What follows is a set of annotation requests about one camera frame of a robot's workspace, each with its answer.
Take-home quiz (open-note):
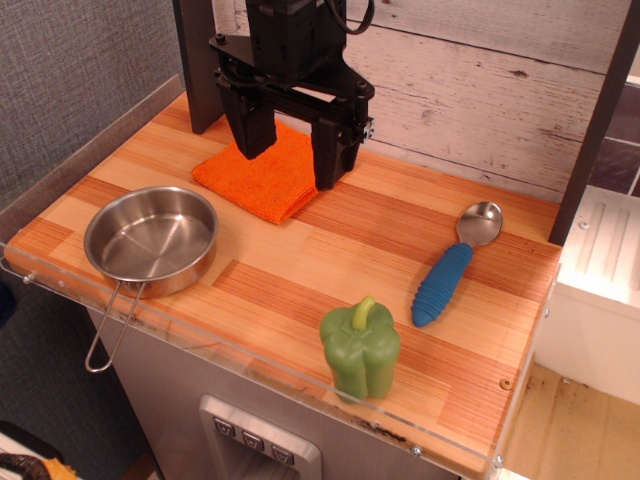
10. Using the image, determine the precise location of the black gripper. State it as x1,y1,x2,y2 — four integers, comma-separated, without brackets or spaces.
210,1,375,191

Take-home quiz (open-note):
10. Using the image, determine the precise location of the white toy sink unit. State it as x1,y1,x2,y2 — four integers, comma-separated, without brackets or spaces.
534,187,639,403

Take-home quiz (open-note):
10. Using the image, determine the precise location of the clear acrylic table guard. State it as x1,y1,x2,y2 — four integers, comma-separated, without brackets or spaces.
2,246,505,479

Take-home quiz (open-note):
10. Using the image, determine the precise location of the dark left wooden post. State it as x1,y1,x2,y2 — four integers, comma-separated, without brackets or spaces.
172,0,224,134

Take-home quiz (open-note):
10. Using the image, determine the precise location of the grey metal side rail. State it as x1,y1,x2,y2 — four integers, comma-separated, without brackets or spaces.
1,75,184,242

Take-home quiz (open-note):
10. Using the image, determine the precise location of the dark right wooden post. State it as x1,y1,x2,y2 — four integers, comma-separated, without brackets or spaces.
548,0,639,246

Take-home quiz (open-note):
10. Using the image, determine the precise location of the blue handled metal spoon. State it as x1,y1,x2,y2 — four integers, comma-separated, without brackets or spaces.
411,201,503,327

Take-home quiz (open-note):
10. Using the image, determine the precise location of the dark wooden post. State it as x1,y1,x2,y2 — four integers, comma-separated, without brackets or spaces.
548,0,639,246
172,0,224,134

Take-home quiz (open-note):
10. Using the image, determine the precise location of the orange rag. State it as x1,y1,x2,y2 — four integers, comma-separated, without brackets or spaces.
192,121,318,225

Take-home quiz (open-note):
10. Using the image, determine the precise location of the stainless steel pan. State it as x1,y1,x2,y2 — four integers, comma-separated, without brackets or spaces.
84,186,219,374

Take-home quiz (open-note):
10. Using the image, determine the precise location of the silver dispenser button panel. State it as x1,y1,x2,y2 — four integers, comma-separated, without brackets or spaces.
199,395,323,479

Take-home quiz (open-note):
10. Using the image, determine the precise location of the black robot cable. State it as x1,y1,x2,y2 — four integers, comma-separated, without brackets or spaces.
319,0,376,36

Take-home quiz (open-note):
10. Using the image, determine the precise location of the orange black object bottom left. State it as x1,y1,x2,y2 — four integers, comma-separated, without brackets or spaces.
1,453,78,480

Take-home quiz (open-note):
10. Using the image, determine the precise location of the green toy bell pepper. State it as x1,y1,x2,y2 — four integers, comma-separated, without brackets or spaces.
319,296,401,403

